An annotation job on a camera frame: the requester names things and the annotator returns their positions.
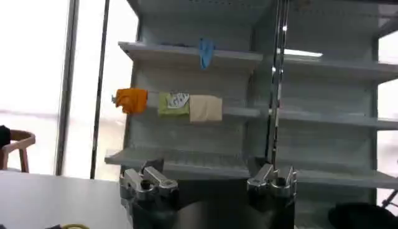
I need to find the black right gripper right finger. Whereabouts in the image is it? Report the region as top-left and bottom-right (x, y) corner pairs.
(247, 164), (298, 199)

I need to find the grey window frame post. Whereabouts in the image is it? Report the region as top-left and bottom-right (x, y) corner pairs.
(54, 0), (80, 177)

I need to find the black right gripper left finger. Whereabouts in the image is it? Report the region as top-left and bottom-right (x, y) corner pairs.
(119, 159), (180, 202)

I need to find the grey shelf rack with cloths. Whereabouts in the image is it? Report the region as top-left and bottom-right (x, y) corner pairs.
(104, 0), (280, 181)

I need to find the empty grey shelf rack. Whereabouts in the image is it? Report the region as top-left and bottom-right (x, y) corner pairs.
(267, 0), (398, 229)

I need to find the black stool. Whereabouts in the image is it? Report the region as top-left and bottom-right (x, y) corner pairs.
(328, 189), (398, 229)

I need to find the wooden chair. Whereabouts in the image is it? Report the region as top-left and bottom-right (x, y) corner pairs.
(0, 129), (37, 174)

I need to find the black jacket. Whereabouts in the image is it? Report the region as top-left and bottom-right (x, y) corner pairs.
(0, 124), (12, 149)

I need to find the thin black pole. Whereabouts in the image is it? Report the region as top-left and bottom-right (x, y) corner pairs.
(89, 0), (110, 180)

